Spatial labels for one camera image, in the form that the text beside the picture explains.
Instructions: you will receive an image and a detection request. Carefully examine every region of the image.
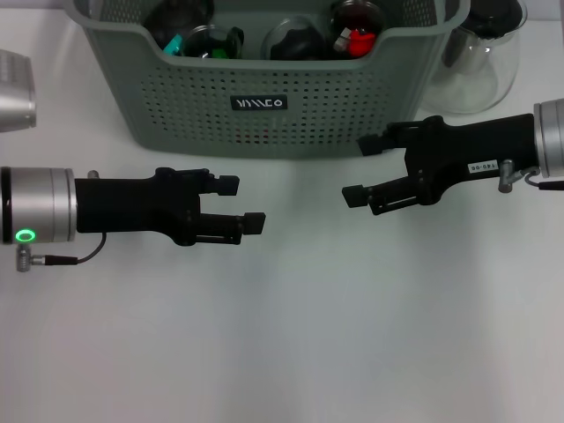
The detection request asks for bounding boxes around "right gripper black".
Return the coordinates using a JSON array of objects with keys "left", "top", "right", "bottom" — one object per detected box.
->
[{"left": 341, "top": 112, "right": 538, "bottom": 217}]

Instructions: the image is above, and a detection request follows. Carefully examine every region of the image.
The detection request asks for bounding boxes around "left arm cable with connector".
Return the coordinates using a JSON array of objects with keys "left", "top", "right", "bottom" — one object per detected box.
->
[{"left": 16, "top": 169, "right": 108, "bottom": 273}]

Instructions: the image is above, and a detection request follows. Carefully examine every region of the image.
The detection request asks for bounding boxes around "grey-green perforated storage bin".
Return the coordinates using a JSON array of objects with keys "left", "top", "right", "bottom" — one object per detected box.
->
[{"left": 65, "top": 0, "right": 471, "bottom": 160}]

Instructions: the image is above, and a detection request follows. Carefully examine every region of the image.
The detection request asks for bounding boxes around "cyan translucent toy brick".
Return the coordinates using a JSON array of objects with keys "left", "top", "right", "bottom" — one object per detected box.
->
[{"left": 162, "top": 34, "right": 184, "bottom": 57}]

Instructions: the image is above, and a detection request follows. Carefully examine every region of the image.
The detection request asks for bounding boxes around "glass teacup black sleeve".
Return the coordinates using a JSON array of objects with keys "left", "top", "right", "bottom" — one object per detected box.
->
[
  {"left": 328, "top": 0, "right": 385, "bottom": 59},
  {"left": 180, "top": 25, "right": 246, "bottom": 61},
  {"left": 260, "top": 16, "right": 330, "bottom": 62}
]

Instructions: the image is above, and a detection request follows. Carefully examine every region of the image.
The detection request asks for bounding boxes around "red wedge toy brick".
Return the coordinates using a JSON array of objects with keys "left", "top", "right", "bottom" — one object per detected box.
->
[{"left": 348, "top": 29, "right": 378, "bottom": 58}]

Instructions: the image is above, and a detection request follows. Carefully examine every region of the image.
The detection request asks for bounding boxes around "glass carafe with black lid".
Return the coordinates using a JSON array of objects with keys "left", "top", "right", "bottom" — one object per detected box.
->
[{"left": 422, "top": 0, "right": 529, "bottom": 115}]

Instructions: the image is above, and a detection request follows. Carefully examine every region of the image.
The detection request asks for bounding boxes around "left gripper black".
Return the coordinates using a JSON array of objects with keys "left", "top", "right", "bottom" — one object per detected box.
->
[{"left": 74, "top": 167, "right": 267, "bottom": 248}]

